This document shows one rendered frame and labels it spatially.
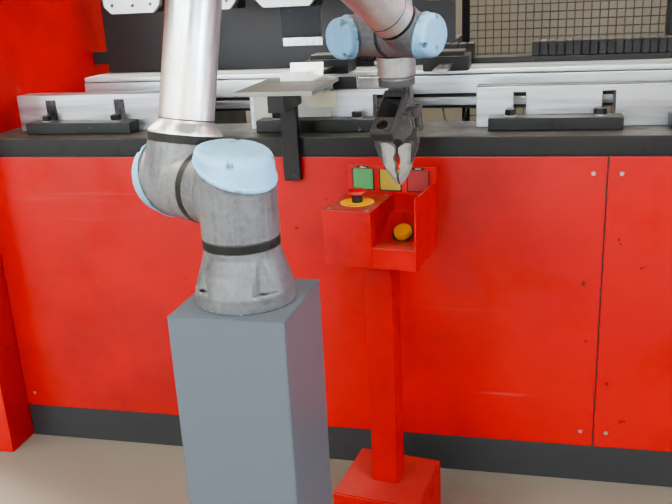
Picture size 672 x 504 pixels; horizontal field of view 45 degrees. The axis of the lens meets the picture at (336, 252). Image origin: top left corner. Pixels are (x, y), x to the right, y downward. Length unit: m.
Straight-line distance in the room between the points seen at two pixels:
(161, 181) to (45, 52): 1.42
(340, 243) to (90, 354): 0.96
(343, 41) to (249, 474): 0.75
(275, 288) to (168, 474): 1.18
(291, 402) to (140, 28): 1.81
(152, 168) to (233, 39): 1.43
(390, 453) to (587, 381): 0.52
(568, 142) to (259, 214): 0.92
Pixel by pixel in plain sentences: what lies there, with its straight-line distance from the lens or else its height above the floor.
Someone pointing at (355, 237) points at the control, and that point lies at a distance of 1.67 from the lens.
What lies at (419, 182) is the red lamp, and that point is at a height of 0.81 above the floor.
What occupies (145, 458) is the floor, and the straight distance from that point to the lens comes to 2.39.
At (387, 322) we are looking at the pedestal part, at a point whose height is 0.52.
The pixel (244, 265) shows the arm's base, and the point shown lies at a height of 0.85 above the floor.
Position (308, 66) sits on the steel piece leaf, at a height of 1.02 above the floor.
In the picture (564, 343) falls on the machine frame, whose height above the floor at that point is 0.37.
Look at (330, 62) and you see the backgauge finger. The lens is 2.27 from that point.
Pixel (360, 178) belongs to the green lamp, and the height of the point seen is 0.81.
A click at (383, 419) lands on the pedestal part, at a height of 0.28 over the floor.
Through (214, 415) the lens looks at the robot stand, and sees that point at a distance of 1.26.
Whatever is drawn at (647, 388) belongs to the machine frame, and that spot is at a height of 0.27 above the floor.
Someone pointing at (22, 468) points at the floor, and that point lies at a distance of 2.47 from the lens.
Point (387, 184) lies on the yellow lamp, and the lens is 1.78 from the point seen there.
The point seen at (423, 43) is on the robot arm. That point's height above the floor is 1.12.
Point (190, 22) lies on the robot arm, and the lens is 1.27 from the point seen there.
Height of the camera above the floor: 1.22
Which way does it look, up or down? 18 degrees down
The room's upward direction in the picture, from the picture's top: 3 degrees counter-clockwise
